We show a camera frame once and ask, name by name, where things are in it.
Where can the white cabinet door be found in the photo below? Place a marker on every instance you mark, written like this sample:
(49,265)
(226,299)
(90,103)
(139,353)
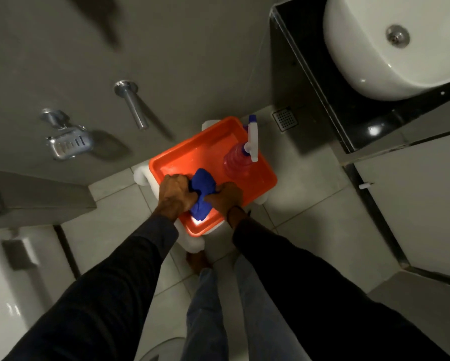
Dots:
(416,206)

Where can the person's right fingers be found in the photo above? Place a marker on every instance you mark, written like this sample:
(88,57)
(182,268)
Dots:
(214,196)

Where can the chrome sink drain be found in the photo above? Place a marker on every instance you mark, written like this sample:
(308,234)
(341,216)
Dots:
(397,36)

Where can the chrome wall spout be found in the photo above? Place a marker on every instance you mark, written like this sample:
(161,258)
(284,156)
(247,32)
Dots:
(131,103)

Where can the black stone countertop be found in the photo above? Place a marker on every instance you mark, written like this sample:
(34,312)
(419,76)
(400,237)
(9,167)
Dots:
(322,82)

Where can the person's left hand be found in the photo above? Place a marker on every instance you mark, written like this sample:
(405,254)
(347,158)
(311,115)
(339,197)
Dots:
(176,195)

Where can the person's bare foot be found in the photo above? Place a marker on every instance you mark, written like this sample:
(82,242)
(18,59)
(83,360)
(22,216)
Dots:
(198,261)

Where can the square floor drain grate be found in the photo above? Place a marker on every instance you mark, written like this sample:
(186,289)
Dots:
(285,119)

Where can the person's legs in jeans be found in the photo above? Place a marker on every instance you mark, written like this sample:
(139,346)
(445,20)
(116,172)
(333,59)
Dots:
(228,315)

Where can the blue cleaning cloth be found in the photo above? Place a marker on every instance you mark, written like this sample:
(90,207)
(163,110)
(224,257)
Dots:
(202,195)

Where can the white plastic stool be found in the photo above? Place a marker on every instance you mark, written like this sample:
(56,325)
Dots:
(194,236)

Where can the white ceramic sink basin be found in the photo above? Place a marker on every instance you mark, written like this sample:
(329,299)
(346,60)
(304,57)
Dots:
(394,45)

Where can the white cabinet knob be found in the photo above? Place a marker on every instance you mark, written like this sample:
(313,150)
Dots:
(365,186)

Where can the red spray bottle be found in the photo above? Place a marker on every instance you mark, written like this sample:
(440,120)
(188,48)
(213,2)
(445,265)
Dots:
(243,154)

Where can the person's right hand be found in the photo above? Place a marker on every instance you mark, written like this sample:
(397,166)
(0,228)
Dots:
(226,199)

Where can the orange plastic tray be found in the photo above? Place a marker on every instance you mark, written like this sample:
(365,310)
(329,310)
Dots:
(213,161)

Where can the person's right forearm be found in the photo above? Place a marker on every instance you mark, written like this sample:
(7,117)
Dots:
(322,296)

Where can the person's left forearm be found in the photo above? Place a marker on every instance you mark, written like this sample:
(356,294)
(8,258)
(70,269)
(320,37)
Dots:
(97,296)

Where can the person's left fingers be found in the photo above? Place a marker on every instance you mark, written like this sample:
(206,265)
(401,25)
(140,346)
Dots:
(182,181)

